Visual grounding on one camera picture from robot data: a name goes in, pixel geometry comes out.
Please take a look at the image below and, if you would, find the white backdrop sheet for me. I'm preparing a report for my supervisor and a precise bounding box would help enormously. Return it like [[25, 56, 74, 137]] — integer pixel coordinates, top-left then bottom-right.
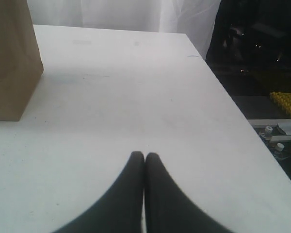
[[27, 0, 221, 58]]

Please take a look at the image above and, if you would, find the brown paper shopping bag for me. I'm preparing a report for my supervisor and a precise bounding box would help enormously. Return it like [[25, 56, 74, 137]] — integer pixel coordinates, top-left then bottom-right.
[[0, 0, 44, 121]]

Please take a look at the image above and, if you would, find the white shelf frame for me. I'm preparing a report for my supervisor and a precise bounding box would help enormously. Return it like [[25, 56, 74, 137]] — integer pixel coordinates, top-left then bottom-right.
[[248, 119, 291, 143]]

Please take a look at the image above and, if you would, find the dark equipment beyond table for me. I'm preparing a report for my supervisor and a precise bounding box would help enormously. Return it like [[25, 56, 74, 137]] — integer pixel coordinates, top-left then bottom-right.
[[206, 0, 291, 119]]

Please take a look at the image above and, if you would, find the clear bottle white cap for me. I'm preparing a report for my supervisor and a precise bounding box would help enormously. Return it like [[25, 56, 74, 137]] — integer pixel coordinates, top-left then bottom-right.
[[273, 143, 284, 159], [259, 126, 273, 141]]

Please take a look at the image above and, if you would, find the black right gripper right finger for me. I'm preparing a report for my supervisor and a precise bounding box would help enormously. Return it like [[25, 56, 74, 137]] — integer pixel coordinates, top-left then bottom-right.
[[144, 153, 231, 233]]

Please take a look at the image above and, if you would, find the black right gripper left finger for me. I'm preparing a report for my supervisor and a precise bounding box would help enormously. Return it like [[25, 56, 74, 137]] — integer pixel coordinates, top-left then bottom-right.
[[56, 151, 145, 233]]

